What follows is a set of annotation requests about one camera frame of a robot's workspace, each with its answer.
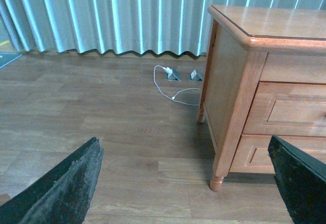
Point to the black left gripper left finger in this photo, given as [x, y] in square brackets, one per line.
[62, 195]

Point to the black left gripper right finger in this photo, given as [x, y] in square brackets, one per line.
[300, 179]

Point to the wooden drawer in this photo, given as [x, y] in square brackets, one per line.
[291, 109]
[252, 156]

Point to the wooden nightstand cabinet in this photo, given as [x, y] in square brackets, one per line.
[249, 45]

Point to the right metal floor socket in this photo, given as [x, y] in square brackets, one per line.
[195, 75]

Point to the metal floor socket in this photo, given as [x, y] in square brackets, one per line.
[174, 76]
[195, 75]

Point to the dark floor mat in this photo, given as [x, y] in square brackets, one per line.
[6, 58]

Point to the left metal floor socket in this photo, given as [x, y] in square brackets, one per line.
[174, 76]

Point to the white plug in socket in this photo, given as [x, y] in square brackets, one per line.
[168, 70]

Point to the grey pleated curtain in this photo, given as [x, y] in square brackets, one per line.
[120, 25]

